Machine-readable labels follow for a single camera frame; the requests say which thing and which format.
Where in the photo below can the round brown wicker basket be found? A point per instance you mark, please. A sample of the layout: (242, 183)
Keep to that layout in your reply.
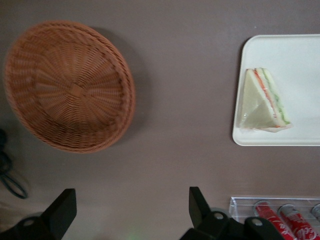
(70, 87)

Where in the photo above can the triangle sandwich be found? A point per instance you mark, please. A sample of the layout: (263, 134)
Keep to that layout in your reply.
(255, 105)

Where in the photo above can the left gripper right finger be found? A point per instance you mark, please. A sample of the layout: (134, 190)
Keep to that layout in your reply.
(197, 207)

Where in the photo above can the clear acrylic bottle rack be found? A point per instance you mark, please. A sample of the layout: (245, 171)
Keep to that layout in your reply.
(240, 207)

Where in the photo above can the red cola bottle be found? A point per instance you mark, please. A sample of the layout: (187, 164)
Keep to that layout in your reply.
(297, 222)
(271, 220)
(317, 210)

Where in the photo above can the beige plastic tray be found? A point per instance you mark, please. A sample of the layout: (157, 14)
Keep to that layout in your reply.
(295, 57)

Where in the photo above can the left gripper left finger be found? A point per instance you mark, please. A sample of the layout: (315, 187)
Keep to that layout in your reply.
(62, 215)

